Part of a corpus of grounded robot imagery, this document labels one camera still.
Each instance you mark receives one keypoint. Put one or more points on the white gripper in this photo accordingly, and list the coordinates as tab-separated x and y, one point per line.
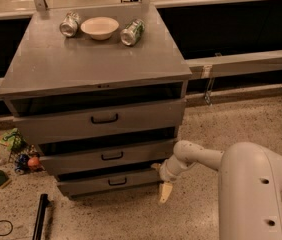
165	174

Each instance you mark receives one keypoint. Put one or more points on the orange fruit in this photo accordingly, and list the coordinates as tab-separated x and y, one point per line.
34	163

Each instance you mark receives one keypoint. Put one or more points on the silver can left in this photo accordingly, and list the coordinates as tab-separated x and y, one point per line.
70	24

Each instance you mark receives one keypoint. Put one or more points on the grey bottom drawer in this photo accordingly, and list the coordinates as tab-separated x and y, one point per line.
74	188

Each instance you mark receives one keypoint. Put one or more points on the grey metal rail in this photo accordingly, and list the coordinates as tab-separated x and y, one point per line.
239	64

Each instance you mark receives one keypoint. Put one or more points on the green silver can right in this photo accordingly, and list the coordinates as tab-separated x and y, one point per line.
133	32

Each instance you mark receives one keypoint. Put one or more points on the blue can on floor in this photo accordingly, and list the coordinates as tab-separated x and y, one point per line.
21	164

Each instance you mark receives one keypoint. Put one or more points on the grey top drawer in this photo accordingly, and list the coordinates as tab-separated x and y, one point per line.
99	122

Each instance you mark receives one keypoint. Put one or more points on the green yellow sponge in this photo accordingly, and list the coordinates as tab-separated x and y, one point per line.
4	179

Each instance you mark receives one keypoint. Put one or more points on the green chip bag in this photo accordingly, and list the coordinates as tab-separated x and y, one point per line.
13	140

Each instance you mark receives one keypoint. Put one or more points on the grey middle drawer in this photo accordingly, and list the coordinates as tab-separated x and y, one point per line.
107	157

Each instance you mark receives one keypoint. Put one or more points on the grey drawer cabinet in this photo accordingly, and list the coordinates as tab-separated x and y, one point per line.
53	74

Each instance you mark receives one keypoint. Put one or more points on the white bowl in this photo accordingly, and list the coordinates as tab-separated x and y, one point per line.
99	28

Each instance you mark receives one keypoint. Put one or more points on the grey drawer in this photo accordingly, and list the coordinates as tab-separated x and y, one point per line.
107	157
99	122
74	188

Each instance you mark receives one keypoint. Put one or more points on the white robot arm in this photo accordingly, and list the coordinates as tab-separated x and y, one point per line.
249	186

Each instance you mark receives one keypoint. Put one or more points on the black bar on floor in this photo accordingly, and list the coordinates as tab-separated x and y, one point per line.
38	227

